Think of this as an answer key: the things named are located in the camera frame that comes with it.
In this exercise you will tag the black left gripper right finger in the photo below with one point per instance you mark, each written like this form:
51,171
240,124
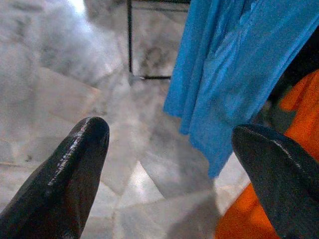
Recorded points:
286,186

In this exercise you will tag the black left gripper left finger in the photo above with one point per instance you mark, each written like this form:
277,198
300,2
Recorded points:
62,186

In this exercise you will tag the orange garment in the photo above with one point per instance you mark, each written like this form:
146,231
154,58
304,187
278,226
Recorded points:
239,219

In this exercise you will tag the blue shirt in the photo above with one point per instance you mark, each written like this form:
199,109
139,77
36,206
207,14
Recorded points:
224,74

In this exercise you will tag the black drying rack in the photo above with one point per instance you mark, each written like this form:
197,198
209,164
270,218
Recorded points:
129,37

